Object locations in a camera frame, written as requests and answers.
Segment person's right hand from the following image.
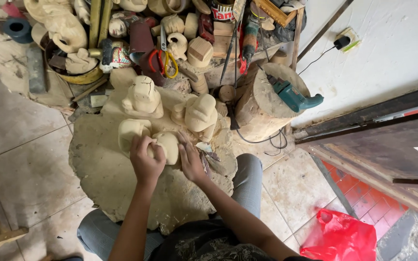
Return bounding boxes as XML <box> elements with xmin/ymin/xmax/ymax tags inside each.
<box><xmin>176</xmin><ymin>131</ymin><xmax>209</xmax><ymax>183</ymax></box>

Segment person's left hand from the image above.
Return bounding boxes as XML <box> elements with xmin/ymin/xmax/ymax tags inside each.
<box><xmin>129</xmin><ymin>135</ymin><xmax>167</xmax><ymax>185</ymax></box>

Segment unfinished pale wooden carving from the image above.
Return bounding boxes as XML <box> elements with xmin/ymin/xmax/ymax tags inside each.
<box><xmin>118</xmin><ymin>119</ymin><xmax>180</xmax><ymax>166</ymax></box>

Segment carving chisels bundle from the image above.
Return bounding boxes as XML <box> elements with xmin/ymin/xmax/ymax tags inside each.
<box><xmin>195</xmin><ymin>141</ymin><xmax>221</xmax><ymax>178</ymax></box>

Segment smooth pale wooden figure carving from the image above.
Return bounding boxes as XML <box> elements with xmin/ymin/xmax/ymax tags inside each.
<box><xmin>171</xmin><ymin>94</ymin><xmax>219</xmax><ymax>143</ymax></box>

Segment dusty round wooden work slab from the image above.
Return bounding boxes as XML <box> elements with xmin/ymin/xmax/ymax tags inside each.
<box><xmin>68</xmin><ymin>67</ymin><xmax>239</xmax><ymax>235</ymax></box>

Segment cracked pale wooden figure carving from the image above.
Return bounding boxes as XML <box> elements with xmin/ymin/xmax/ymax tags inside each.
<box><xmin>122</xmin><ymin>75</ymin><xmax>164</xmax><ymax>119</ymax></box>

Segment wooden mallet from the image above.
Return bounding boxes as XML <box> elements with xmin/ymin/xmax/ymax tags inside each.
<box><xmin>218</xmin><ymin>85</ymin><xmax>241</xmax><ymax>131</ymax></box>

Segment tree stump block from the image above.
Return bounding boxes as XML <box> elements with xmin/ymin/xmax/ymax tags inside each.
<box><xmin>235</xmin><ymin>63</ymin><xmax>311</xmax><ymax>143</ymax></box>

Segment round bowl with yellow rim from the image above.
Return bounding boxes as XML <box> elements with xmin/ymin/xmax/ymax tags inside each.
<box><xmin>44</xmin><ymin>39</ymin><xmax>104</xmax><ymax>85</ymax></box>

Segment painted wooden figure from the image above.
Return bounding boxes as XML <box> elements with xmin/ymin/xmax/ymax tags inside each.
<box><xmin>99</xmin><ymin>38</ymin><xmax>134</xmax><ymax>73</ymax></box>

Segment pale wooden block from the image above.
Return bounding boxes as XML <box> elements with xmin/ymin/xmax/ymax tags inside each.
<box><xmin>187</xmin><ymin>36</ymin><xmax>214</xmax><ymax>69</ymax></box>

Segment person's black shirt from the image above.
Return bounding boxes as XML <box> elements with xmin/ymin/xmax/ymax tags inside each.
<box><xmin>149</xmin><ymin>217</ymin><xmax>322</xmax><ymax>261</ymax></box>

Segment maroon sandpaper roll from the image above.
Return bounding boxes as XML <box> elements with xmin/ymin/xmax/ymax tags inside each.
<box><xmin>129</xmin><ymin>20</ymin><xmax>166</xmax><ymax>87</ymax></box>

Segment low wooden table with clutter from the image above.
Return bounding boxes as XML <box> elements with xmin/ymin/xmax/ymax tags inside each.
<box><xmin>147</xmin><ymin>0</ymin><xmax>306</xmax><ymax>95</ymax></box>

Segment teal power drill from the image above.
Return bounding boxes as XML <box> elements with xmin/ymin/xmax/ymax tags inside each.
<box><xmin>266</xmin><ymin>74</ymin><xmax>324</xmax><ymax>113</ymax></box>

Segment green and red angle grinder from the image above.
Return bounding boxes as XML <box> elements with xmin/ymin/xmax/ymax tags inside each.
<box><xmin>238</xmin><ymin>14</ymin><xmax>261</xmax><ymax>75</ymax></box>

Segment painted wooden head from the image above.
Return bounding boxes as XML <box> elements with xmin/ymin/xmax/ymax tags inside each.
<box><xmin>108</xmin><ymin>11</ymin><xmax>141</xmax><ymax>39</ymax></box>

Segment grey sharpening stone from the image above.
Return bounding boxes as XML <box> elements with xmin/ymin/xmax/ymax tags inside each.
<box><xmin>26</xmin><ymin>45</ymin><xmax>48</xmax><ymax>94</ymax></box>

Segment bamboo sticks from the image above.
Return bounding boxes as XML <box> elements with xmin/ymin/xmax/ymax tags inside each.
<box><xmin>88</xmin><ymin>0</ymin><xmax>112</xmax><ymax>50</ymax></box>

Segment tin can with red label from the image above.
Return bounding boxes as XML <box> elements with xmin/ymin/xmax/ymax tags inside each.
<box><xmin>211</xmin><ymin>0</ymin><xmax>236</xmax><ymax>22</ymax></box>

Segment pale wooden elephant carving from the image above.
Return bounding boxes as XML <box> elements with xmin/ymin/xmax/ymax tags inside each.
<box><xmin>23</xmin><ymin>0</ymin><xmax>88</xmax><ymax>54</ymax></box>

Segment grey metal bar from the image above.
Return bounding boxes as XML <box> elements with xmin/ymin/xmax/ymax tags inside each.
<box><xmin>309</xmin><ymin>154</ymin><xmax>359</xmax><ymax>220</ymax></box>

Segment blue tape roll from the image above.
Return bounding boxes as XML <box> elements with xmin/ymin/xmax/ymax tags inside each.
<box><xmin>2</xmin><ymin>17</ymin><xmax>34</xmax><ymax>44</ymax></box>

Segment red plastic bag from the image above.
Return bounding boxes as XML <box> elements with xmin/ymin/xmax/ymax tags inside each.
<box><xmin>299</xmin><ymin>208</ymin><xmax>377</xmax><ymax>261</ymax></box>

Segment dark wooden door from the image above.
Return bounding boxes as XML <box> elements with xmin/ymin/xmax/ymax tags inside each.
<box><xmin>292</xmin><ymin>81</ymin><xmax>418</xmax><ymax>219</ymax></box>

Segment grey stone step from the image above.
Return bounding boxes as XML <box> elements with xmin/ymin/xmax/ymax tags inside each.
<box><xmin>375</xmin><ymin>210</ymin><xmax>418</xmax><ymax>261</ymax></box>

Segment scissors with red yellow handles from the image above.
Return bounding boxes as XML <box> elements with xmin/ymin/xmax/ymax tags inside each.
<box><xmin>148</xmin><ymin>25</ymin><xmax>179</xmax><ymax>80</ymax></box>

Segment black drill cable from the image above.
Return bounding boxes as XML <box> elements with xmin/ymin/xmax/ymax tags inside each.
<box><xmin>236</xmin><ymin>128</ymin><xmax>289</xmax><ymax>157</ymax></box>

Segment wooden picture frame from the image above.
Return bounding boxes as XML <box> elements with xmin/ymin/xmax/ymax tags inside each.
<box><xmin>254</xmin><ymin>0</ymin><xmax>299</xmax><ymax>29</ymax></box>

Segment black plug adapter with cable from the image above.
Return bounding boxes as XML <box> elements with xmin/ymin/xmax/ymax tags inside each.
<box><xmin>298</xmin><ymin>36</ymin><xmax>352</xmax><ymax>76</ymax></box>

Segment white wall socket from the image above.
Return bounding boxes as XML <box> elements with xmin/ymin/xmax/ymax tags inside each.
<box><xmin>335</xmin><ymin>28</ymin><xmax>360</xmax><ymax>53</ymax></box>

